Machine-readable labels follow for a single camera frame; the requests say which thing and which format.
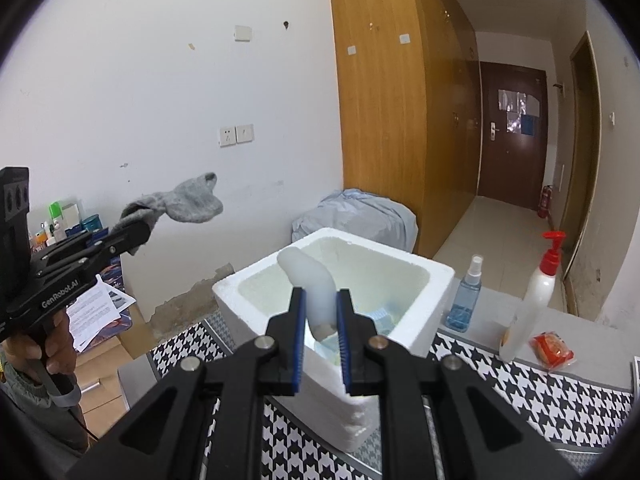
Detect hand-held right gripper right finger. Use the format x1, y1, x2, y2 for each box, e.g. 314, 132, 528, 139
336, 287, 576, 480

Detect houndstooth table mat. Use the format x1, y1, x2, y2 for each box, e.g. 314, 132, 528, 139
147, 317, 636, 480

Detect wooden drawer cabinet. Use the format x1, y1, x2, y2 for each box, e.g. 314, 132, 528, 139
75, 320, 156, 441

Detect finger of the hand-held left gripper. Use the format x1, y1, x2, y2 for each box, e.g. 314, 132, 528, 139
30, 220, 152, 269
36, 246, 132, 287

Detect dark brown entrance door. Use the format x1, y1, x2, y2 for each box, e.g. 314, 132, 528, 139
479, 61, 548, 211

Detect grey sock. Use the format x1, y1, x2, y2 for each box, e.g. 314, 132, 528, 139
120, 172, 224, 233

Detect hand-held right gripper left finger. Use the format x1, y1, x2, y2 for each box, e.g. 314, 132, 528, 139
67, 286, 307, 480

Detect light blue cloth bundle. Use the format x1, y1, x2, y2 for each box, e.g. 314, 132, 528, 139
291, 188, 418, 253

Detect white pump lotion bottle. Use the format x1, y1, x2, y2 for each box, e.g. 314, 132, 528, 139
499, 231, 567, 363

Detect blue spray bottle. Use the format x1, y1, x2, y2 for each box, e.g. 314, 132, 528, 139
445, 255, 485, 333

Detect person's left hand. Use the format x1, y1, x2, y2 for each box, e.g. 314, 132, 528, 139
7, 309, 77, 376

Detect white foam box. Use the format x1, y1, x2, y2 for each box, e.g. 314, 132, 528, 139
212, 227, 456, 453

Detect green white toiletry bottle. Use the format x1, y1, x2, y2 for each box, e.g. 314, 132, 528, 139
48, 201, 66, 241

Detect wooden side door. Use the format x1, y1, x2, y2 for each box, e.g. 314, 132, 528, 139
557, 31, 602, 281

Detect person's left forearm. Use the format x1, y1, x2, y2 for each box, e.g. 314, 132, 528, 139
0, 352, 88, 461

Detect wooden wardrobe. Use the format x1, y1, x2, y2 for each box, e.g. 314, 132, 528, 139
326, 0, 483, 246

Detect printed paper sheets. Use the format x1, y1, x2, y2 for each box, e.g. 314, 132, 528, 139
66, 280, 137, 353

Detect red snack packet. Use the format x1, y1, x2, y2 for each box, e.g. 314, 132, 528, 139
530, 331, 575, 372

